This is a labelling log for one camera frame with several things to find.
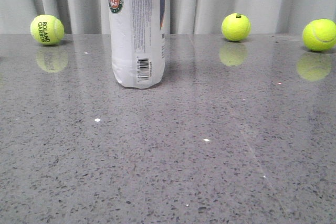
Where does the Roland Garros tennis ball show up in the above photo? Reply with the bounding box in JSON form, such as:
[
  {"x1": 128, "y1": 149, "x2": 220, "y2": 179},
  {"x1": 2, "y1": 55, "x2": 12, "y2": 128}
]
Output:
[{"x1": 30, "y1": 14, "x2": 65, "y2": 46}]

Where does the grey pleated curtain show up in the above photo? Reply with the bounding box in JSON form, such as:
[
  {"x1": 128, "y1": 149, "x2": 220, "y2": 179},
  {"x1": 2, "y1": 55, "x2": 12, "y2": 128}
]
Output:
[{"x1": 1, "y1": 0, "x2": 335, "y2": 34}]

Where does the Wilson tennis ball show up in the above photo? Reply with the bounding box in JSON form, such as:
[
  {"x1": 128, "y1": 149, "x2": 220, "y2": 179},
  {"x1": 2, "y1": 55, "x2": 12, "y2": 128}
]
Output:
[{"x1": 222, "y1": 13, "x2": 251, "y2": 41}]

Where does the yellow tennis ball far right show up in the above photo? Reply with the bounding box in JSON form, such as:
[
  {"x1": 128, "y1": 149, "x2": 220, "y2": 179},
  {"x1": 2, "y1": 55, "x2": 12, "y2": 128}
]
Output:
[{"x1": 302, "y1": 19, "x2": 335, "y2": 51}]

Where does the white tennis ball can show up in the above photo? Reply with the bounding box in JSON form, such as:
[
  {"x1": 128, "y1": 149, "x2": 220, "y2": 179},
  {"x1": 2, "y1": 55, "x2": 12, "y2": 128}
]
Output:
[{"x1": 108, "y1": 0, "x2": 165, "y2": 89}]

